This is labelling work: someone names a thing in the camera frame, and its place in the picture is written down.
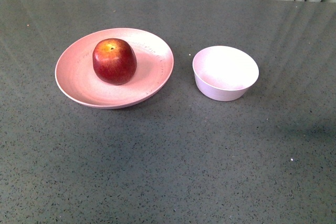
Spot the pink plate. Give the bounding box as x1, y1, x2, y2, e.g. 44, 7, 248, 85
55, 28, 174, 109

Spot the pink bowl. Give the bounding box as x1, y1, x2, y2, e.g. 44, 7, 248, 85
192, 46, 259, 102

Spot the red apple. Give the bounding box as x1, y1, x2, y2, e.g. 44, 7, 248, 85
92, 38, 137, 86

